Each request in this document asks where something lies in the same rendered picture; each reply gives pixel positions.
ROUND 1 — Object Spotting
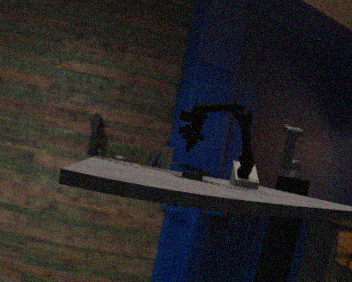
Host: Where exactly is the mauve switch panel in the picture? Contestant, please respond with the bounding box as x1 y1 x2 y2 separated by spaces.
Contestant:
170 161 218 181

